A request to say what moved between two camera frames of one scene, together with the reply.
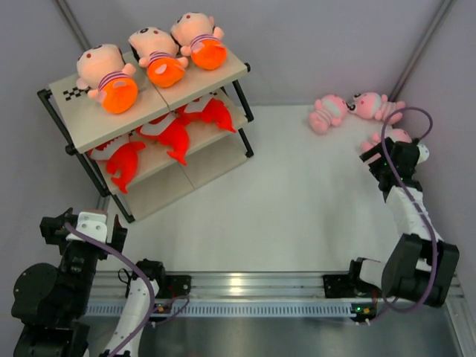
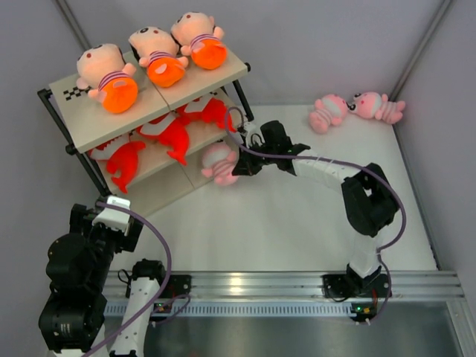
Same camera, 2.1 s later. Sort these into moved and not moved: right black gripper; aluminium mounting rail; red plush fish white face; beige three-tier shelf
Moved: right black gripper
Not moved: beige three-tier shelf; aluminium mounting rail; red plush fish white face
